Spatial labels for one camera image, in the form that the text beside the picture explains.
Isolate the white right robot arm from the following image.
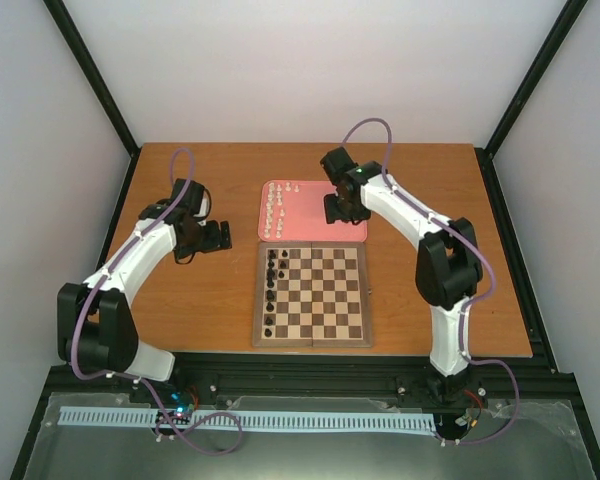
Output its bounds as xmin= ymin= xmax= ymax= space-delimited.
xmin=320 ymin=147 xmax=483 ymax=404

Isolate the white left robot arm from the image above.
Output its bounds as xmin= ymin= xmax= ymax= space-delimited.
xmin=57 ymin=178 xmax=231 ymax=403

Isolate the pink plastic tray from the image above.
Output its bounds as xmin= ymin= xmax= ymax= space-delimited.
xmin=257 ymin=179 xmax=367 ymax=242

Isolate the wooden chessboard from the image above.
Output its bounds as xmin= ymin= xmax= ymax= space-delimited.
xmin=252 ymin=242 xmax=373 ymax=348

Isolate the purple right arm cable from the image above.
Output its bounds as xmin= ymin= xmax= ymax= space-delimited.
xmin=341 ymin=117 xmax=521 ymax=446

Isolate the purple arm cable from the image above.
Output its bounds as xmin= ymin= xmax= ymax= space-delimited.
xmin=69 ymin=147 xmax=243 ymax=456
xmin=341 ymin=117 xmax=521 ymax=446

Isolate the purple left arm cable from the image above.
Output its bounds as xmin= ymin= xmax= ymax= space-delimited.
xmin=69 ymin=147 xmax=243 ymax=456

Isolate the black aluminium frame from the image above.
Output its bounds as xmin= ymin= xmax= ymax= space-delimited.
xmin=11 ymin=1 xmax=600 ymax=479

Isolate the light blue cable duct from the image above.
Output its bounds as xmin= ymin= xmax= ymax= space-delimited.
xmin=57 ymin=406 xmax=436 ymax=436

